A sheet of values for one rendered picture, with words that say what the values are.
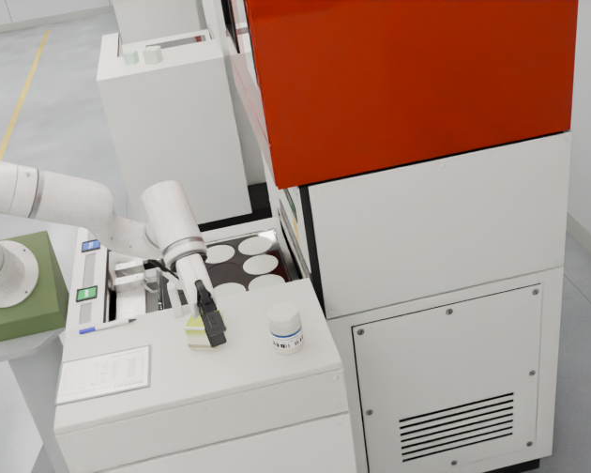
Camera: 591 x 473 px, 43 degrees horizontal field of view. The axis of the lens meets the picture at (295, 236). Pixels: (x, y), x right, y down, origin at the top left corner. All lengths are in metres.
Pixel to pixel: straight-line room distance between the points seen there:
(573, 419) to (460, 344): 0.82
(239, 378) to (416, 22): 0.86
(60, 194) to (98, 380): 0.52
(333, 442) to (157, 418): 0.41
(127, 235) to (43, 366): 0.90
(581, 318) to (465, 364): 1.19
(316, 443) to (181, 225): 0.63
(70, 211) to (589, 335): 2.36
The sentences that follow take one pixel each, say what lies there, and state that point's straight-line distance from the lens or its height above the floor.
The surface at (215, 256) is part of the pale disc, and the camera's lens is 2.18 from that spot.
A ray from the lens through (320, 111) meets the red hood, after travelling 1.71.
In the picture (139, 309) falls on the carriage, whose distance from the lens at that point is 2.07.
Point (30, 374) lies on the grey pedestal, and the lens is 2.34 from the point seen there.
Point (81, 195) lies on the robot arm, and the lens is 1.38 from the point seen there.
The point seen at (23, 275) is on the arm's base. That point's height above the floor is 0.98.
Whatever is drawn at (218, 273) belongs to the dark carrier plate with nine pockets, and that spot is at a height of 0.90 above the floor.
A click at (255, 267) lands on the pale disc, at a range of 2.09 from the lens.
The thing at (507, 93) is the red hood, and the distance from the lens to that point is 1.85.
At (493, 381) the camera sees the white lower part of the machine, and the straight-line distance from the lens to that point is 2.31.
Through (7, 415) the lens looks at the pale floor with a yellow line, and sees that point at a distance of 3.35.
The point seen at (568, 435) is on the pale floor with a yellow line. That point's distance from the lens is 2.83.
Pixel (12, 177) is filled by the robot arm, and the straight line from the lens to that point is 1.36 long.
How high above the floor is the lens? 2.02
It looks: 30 degrees down
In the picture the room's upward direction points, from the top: 9 degrees counter-clockwise
